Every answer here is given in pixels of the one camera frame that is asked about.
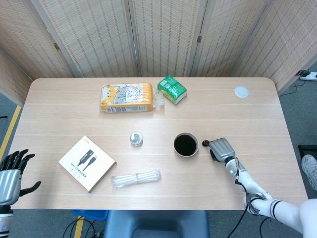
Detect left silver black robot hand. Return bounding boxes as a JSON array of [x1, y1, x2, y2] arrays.
[[0, 149, 42, 207]]

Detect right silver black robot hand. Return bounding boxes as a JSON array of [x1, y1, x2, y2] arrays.
[[208, 137, 236, 163]]

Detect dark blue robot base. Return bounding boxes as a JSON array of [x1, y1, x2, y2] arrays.
[[104, 210, 211, 238]]

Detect white bowl of dark liquid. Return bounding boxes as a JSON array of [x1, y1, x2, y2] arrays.
[[173, 132, 199, 158]]

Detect white round table grommet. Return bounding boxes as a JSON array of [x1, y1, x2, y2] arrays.
[[234, 85, 250, 99]]

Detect green tissue pack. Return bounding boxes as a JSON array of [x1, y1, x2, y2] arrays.
[[157, 75, 188, 106]]

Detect small round clear tin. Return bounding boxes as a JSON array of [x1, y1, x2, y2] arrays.
[[130, 132, 144, 147]]

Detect blue plastic crate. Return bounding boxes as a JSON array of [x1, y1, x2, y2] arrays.
[[71, 210, 109, 222]]

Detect white sneaker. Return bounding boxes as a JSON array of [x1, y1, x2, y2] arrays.
[[301, 154, 317, 192]]

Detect clear wrapped straw bundle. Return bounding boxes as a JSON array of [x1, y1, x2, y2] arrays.
[[110, 169, 163, 190]]

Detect yellow cat print tissue pack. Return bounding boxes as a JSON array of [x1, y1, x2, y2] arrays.
[[100, 83, 165, 115]]

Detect white power strip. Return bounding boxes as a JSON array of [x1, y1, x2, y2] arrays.
[[294, 70, 317, 82]]

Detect woven folding screen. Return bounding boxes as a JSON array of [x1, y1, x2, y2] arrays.
[[0, 0, 317, 107]]

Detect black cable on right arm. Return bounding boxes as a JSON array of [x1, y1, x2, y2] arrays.
[[228, 158, 274, 238]]

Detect white USB cable box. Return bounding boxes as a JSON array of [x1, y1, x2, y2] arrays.
[[58, 135, 117, 194]]

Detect black floor cables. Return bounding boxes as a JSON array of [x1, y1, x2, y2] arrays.
[[63, 217, 105, 238]]

